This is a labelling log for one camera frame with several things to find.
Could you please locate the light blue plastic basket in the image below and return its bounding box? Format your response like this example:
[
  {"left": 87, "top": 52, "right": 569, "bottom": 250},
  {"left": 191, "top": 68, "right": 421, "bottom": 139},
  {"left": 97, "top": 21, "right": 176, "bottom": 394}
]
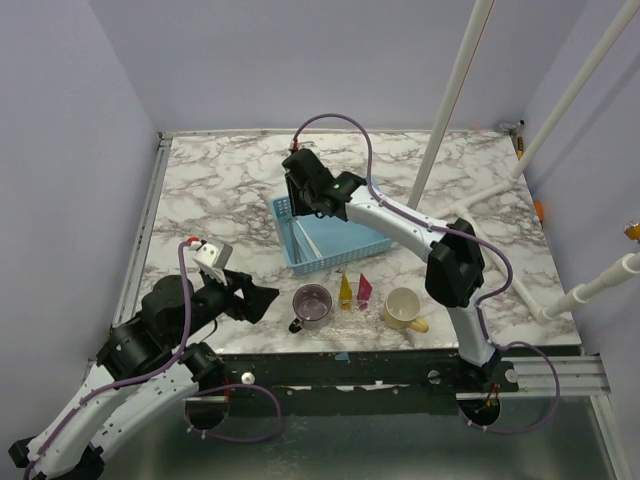
[{"left": 270, "top": 196, "right": 392, "bottom": 276}]

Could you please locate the purple grey mug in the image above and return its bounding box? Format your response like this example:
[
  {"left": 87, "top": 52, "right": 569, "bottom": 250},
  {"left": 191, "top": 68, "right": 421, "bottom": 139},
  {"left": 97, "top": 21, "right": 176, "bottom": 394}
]
[{"left": 288, "top": 284, "right": 333, "bottom": 334}]

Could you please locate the yellow toothpaste tube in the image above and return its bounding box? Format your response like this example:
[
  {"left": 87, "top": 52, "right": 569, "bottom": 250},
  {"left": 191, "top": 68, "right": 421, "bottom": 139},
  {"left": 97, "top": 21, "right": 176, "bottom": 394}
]
[{"left": 338, "top": 273, "right": 353, "bottom": 310}]

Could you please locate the clear textured glass tray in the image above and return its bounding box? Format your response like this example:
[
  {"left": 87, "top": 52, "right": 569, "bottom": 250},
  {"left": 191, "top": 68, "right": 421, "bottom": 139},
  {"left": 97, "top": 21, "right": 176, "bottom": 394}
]
[{"left": 296, "top": 293, "right": 410, "bottom": 350}]

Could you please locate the pink toothpaste tube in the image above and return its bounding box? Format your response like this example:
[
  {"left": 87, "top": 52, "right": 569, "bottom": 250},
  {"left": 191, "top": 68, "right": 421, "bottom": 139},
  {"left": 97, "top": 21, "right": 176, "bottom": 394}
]
[{"left": 356, "top": 274, "right": 373, "bottom": 310}]

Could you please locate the yellow ceramic mug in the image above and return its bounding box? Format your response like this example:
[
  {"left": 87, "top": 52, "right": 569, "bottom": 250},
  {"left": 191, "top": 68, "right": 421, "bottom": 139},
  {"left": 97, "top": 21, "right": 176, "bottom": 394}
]
[{"left": 383, "top": 287, "right": 429, "bottom": 333}]

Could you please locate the white toothbrush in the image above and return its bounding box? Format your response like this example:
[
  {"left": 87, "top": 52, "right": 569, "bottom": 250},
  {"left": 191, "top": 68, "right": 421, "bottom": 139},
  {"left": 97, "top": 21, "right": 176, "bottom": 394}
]
[{"left": 298, "top": 222, "right": 322, "bottom": 258}]

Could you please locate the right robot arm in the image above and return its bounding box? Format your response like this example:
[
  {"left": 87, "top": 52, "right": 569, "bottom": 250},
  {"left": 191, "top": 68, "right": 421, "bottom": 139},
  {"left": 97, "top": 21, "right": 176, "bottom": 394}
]
[{"left": 282, "top": 148, "right": 500, "bottom": 374}]

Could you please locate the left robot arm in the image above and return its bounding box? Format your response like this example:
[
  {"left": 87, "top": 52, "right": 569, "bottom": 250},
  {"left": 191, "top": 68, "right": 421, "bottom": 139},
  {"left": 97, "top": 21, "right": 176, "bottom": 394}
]
[{"left": 9, "top": 271, "right": 279, "bottom": 479}]

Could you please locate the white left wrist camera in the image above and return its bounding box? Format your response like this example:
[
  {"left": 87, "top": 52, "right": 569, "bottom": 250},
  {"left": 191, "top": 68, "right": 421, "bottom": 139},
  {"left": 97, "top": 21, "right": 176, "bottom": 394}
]
[{"left": 189, "top": 240, "right": 233, "bottom": 285}]

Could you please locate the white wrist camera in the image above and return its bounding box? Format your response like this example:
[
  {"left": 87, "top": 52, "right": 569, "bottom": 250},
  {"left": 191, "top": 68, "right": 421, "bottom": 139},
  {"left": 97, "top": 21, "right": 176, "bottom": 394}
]
[
  {"left": 298, "top": 141, "right": 318, "bottom": 153},
  {"left": 189, "top": 240, "right": 233, "bottom": 285}
]

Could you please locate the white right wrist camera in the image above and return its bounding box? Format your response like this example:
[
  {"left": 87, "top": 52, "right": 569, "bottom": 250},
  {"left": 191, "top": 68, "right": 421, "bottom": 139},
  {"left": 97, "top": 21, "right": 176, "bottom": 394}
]
[{"left": 298, "top": 141, "right": 318, "bottom": 153}]

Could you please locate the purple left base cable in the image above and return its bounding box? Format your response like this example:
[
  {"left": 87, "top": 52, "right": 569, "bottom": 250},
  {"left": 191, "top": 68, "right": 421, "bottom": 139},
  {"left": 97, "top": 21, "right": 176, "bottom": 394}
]
[{"left": 184, "top": 383, "right": 282, "bottom": 444}]

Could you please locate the aluminium table edge rail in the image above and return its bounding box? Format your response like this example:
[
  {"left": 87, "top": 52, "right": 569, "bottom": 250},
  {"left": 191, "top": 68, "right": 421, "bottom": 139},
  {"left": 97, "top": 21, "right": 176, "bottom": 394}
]
[{"left": 79, "top": 130, "right": 174, "bottom": 401}]

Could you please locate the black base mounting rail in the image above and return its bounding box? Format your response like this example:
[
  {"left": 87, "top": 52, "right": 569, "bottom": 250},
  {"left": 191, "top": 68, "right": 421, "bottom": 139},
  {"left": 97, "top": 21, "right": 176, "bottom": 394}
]
[{"left": 187, "top": 349, "right": 518, "bottom": 417}]

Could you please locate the white pvc pipe frame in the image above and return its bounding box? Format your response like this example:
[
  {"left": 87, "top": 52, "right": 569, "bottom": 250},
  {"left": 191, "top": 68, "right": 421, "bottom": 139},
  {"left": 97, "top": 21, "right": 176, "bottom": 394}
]
[{"left": 409, "top": 1, "right": 639, "bottom": 322}]

